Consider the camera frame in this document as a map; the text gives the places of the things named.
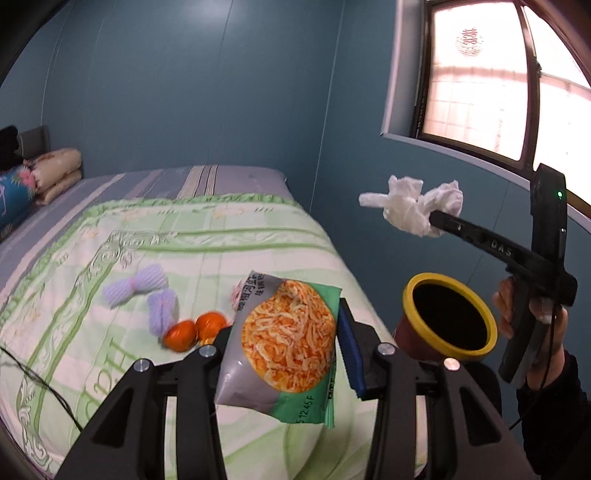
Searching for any grey padded headboard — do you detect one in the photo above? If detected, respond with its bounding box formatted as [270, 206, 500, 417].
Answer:
[16, 126, 51, 160]

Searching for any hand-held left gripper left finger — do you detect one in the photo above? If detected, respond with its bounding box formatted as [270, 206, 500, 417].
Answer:
[55, 325, 236, 480]

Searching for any green floral blanket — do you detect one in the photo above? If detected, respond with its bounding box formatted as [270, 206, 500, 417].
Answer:
[0, 194, 430, 480]

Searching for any red window decoration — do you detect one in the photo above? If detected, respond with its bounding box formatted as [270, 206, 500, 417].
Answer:
[455, 28, 481, 56]

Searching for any folded blue floral quilt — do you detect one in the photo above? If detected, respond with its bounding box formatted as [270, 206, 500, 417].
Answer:
[0, 165, 38, 232]

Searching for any brown framed window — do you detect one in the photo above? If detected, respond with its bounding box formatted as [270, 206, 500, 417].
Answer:
[381, 0, 591, 217]

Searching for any orange fruit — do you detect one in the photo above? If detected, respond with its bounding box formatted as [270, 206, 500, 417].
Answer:
[164, 320, 197, 352]
[195, 311, 229, 344]

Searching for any white tissue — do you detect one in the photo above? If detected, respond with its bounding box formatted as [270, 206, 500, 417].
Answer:
[359, 175, 464, 239]

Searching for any rolled purple foam net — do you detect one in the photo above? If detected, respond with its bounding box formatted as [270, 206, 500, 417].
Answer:
[147, 290, 180, 337]

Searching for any grey green snack packet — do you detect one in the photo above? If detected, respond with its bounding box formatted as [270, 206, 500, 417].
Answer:
[215, 270, 343, 430]

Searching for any person's right forearm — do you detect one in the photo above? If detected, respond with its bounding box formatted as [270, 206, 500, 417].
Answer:
[515, 351, 591, 476]

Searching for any person's right hand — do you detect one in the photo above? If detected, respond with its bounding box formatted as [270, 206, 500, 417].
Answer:
[492, 279, 568, 393]

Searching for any black cable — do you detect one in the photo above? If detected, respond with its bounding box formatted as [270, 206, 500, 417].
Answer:
[0, 345, 86, 432]

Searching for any folded beige quilt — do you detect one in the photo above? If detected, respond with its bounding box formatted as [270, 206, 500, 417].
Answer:
[23, 148, 84, 206]

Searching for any bow-shaped purple foam net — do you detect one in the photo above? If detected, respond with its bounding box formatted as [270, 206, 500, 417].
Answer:
[102, 265, 169, 308]

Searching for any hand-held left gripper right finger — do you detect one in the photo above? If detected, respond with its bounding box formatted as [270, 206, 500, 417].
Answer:
[337, 298, 541, 480]

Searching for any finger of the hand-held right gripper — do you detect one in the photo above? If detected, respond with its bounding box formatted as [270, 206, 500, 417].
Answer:
[429, 210, 536, 278]

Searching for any round bin with yellow rim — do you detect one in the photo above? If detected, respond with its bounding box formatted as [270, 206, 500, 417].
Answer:
[392, 272, 498, 366]

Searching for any black clothes pile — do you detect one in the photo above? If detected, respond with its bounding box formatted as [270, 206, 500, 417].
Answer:
[0, 126, 24, 169]

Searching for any bed with striped sheet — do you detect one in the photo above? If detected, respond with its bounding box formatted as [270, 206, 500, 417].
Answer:
[0, 165, 402, 480]

